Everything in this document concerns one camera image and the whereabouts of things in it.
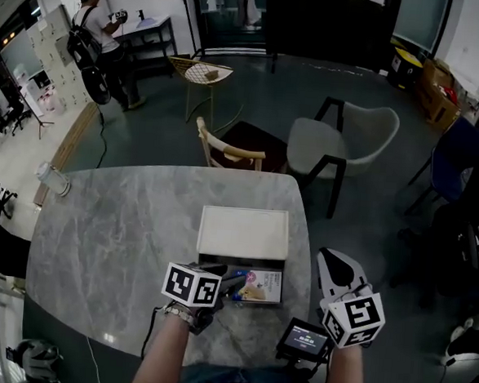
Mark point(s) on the white insulated bottle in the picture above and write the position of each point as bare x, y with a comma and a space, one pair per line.
54, 178

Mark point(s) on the black monitor mount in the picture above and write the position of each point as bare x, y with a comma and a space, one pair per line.
305, 369

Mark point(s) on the person's left forearm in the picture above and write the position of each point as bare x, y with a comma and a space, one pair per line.
160, 353

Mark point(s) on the wooden plank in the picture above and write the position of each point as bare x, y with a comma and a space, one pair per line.
68, 150

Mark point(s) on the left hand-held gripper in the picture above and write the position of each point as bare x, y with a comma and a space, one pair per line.
192, 285

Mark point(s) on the black clothes rack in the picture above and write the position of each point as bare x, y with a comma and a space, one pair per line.
202, 20

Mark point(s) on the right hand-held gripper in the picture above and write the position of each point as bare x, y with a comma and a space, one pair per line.
353, 321

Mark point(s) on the grey desk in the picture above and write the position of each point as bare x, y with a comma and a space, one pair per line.
150, 33

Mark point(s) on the wooden chair dark seat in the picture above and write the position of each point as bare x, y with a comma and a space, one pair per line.
242, 146

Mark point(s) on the white lockers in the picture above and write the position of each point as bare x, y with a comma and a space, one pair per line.
56, 59

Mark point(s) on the frosted glass panel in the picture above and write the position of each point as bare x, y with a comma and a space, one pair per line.
419, 19

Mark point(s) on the small tan block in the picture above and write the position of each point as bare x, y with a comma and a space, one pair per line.
211, 74

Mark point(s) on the grey box with white lid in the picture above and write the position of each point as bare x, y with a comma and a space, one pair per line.
242, 232

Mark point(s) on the blue and white cardboard box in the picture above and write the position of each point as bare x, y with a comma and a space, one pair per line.
261, 286

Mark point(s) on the black display monitor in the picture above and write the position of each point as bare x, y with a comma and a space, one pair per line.
304, 339

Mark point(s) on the black glass door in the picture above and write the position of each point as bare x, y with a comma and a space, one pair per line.
325, 24

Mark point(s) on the blue chair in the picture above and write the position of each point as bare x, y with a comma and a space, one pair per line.
454, 160

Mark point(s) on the black white sneaker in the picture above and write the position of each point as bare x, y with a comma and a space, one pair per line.
468, 342

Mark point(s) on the yellow black bin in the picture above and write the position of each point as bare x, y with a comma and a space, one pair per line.
405, 67

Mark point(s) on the grey black backpack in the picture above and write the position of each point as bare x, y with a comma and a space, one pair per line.
37, 360

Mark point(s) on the black tripod stand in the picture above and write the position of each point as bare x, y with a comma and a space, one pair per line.
36, 111

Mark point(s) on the hanging clothes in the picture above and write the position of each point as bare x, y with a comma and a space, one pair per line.
248, 3

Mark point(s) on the grey chair black legs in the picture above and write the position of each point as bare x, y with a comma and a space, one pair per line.
340, 148

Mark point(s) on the black round bag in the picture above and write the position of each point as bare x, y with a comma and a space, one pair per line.
96, 85

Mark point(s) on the person's right forearm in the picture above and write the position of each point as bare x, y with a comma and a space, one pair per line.
345, 378

